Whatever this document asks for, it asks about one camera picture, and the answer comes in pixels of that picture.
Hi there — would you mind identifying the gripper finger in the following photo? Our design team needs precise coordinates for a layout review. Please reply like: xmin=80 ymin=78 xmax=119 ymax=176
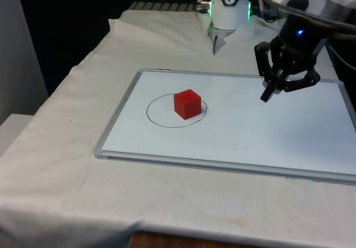
xmin=280 ymin=66 xmax=321 ymax=93
xmin=254 ymin=42 xmax=283 ymax=103

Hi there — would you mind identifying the red cube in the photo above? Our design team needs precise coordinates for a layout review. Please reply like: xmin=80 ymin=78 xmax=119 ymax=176
xmin=173 ymin=88 xmax=202 ymax=120

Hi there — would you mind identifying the black cable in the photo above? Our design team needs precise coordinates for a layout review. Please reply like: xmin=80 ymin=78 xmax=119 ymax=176
xmin=251 ymin=0 xmax=356 ymax=33

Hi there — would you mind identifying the whiteboard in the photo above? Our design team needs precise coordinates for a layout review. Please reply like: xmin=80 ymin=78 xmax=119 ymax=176
xmin=93 ymin=68 xmax=356 ymax=186

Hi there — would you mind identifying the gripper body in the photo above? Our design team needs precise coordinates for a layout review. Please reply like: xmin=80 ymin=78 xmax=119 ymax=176
xmin=270 ymin=12 xmax=329 ymax=77

